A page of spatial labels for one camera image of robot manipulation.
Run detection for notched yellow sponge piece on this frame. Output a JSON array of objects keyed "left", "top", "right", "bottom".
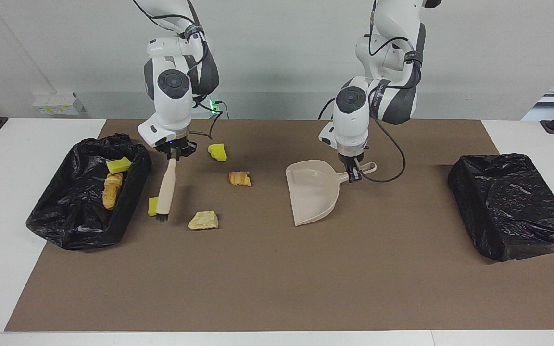
[{"left": 106, "top": 157, "right": 132, "bottom": 174}]

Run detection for brown table mat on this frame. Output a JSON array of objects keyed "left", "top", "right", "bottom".
[{"left": 4, "top": 119, "right": 554, "bottom": 332}]

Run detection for beige plastic dustpan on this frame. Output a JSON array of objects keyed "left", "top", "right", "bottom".
[{"left": 285, "top": 160, "right": 378, "bottom": 227}]

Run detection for angular pale bread chunk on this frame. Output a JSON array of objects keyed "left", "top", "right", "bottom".
[{"left": 188, "top": 211, "right": 219, "bottom": 230}]

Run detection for brown fried bread roll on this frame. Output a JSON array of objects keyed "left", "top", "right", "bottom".
[{"left": 102, "top": 185, "right": 121, "bottom": 210}]

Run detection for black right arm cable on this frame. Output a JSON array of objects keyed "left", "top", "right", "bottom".
[{"left": 132, "top": 0, "right": 225, "bottom": 141}]

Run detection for white wall socket box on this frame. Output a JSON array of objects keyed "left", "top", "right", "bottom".
[{"left": 33, "top": 92, "right": 85, "bottom": 116}]

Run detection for beige brush with black bristles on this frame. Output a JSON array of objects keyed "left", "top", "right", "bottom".
[{"left": 155, "top": 153, "right": 178, "bottom": 223}]

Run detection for black base cable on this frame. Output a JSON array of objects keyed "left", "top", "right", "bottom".
[{"left": 319, "top": 98, "right": 338, "bottom": 120}]

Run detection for bin with black bag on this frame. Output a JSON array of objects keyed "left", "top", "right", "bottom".
[
  {"left": 447, "top": 153, "right": 554, "bottom": 262},
  {"left": 25, "top": 133, "right": 153, "bottom": 251}
]

